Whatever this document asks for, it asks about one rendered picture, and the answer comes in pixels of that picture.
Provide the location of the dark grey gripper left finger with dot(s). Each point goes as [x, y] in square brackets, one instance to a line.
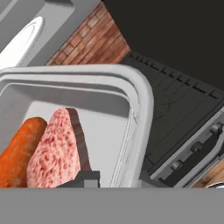
[87, 179]

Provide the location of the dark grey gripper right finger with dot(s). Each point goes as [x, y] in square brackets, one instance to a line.
[147, 181]

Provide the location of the pink raw steak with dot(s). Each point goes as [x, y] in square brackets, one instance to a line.
[55, 151]

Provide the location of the orange carrot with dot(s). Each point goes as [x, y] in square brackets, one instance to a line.
[17, 154]

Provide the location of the white tupperware container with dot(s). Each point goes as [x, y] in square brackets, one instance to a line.
[116, 87]

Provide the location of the grey hob knob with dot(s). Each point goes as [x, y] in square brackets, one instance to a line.
[177, 165]
[196, 147]
[217, 128]

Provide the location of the silver round pan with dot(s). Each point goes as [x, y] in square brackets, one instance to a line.
[216, 185]

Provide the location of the black hob with grey front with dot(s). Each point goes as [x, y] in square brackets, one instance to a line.
[180, 116]

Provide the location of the white oval plate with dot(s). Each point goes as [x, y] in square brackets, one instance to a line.
[20, 43]

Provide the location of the black range hood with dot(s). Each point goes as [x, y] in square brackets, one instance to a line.
[175, 32]

